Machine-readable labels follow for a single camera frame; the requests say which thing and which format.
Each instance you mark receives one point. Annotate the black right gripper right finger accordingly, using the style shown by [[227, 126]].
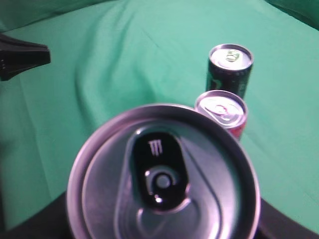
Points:
[[275, 225]]

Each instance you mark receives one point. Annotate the green cloth backdrop and cover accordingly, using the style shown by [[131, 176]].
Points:
[[116, 55]]

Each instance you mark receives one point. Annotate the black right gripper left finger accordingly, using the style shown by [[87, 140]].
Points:
[[49, 223]]

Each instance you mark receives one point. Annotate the light green energy drink can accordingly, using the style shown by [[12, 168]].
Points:
[[162, 171]]

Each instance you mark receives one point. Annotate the black Monster energy can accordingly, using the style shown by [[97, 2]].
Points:
[[229, 68]]

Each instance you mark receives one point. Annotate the pink energy drink can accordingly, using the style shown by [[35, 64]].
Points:
[[225, 108]]

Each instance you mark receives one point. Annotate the black camera tripod foot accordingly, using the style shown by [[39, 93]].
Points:
[[17, 56]]

